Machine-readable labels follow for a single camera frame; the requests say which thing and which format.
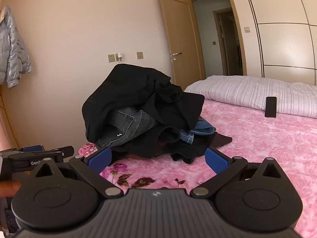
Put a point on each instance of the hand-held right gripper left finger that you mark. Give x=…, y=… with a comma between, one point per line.
x=100, y=157

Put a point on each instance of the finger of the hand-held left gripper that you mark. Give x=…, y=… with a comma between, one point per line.
x=66, y=151
x=31, y=148

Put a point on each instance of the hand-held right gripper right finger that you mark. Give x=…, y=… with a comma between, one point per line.
x=216, y=160

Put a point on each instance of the black garment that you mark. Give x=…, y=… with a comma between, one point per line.
x=128, y=86

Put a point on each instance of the person's left hand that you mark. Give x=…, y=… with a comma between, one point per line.
x=8, y=189

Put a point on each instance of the dark brown cloth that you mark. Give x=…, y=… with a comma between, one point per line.
x=220, y=140

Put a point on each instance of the blue jeans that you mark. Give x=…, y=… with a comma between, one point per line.
x=200, y=130

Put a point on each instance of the grey jeans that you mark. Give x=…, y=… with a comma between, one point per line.
x=128, y=126

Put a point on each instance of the pink floral blanket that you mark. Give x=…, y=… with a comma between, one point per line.
x=260, y=141

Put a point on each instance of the black cloth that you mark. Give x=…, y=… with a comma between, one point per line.
x=148, y=146

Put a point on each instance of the pale lilac striped quilt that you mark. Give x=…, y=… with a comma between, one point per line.
x=247, y=91

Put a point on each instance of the black phone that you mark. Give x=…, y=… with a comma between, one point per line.
x=270, y=107

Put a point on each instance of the white charger plug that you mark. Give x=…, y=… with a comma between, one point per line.
x=119, y=56

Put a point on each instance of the silver puffer jacket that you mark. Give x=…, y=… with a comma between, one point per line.
x=12, y=47

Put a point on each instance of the dark hallway door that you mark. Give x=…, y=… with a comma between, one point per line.
x=229, y=44

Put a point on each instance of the beige wooden door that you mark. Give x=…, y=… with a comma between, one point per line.
x=178, y=29

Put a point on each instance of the cream wardrobe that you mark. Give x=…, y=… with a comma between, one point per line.
x=284, y=42

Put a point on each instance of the beige wall socket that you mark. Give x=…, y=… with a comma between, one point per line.
x=140, y=55
x=111, y=58

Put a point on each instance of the wooden door frame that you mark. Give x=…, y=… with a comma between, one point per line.
x=237, y=29

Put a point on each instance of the beige light switch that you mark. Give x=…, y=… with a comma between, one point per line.
x=247, y=29

